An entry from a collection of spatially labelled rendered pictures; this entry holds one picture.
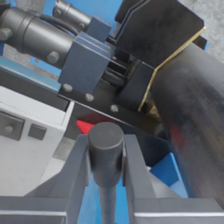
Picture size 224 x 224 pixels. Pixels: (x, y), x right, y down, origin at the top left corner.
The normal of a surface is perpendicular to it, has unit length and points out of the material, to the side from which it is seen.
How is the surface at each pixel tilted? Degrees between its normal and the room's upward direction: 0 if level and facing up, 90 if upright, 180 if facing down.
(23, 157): 0
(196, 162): 90
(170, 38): 0
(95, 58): 0
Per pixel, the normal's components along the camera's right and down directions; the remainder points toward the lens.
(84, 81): 0.00, 0.60
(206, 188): -0.96, -0.22
